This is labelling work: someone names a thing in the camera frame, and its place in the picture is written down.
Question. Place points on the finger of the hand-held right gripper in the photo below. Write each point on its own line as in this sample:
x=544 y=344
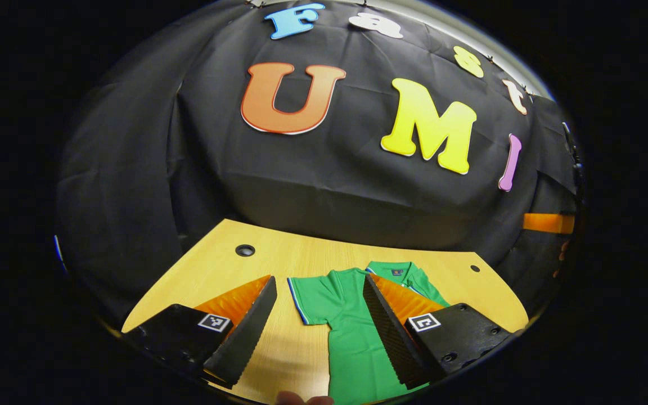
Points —
x=549 y=223

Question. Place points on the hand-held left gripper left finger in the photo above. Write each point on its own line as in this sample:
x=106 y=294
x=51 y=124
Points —
x=248 y=332

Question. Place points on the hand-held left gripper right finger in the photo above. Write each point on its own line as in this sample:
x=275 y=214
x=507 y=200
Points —
x=394 y=332

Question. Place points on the green T-shirt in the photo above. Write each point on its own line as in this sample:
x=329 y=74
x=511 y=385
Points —
x=352 y=337

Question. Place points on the black backdrop cloth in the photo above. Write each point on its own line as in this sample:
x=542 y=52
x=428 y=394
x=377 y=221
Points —
x=206 y=169

